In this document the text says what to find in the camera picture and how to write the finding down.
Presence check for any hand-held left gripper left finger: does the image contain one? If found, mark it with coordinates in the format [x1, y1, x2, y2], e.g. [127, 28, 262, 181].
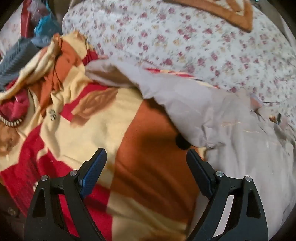
[24, 148, 107, 241]

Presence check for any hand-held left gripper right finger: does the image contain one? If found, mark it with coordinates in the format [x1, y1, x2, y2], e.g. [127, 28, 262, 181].
[186, 149, 269, 241]

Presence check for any grey jacket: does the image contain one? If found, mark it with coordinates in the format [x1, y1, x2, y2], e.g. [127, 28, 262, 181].
[85, 59, 296, 241]

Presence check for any red yellow orange blanket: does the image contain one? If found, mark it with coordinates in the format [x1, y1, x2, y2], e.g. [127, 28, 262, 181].
[0, 31, 222, 241]

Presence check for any maroon cloth with bead trim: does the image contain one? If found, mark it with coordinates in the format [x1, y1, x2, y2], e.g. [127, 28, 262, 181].
[0, 89, 29, 127]

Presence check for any grey ribbed cloth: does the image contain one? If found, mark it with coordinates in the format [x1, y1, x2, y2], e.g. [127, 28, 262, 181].
[0, 38, 40, 86]

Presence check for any floral bedsheet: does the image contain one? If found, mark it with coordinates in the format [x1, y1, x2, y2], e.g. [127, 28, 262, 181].
[61, 0, 296, 121]

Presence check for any blue plastic bag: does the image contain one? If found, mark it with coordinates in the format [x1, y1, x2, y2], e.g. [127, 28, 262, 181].
[35, 15, 61, 39]

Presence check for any pink floral cloth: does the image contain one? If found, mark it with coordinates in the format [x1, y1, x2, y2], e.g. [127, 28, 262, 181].
[0, 10, 25, 55]

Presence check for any red cloth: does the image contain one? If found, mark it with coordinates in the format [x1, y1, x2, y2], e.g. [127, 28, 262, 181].
[20, 0, 36, 39]

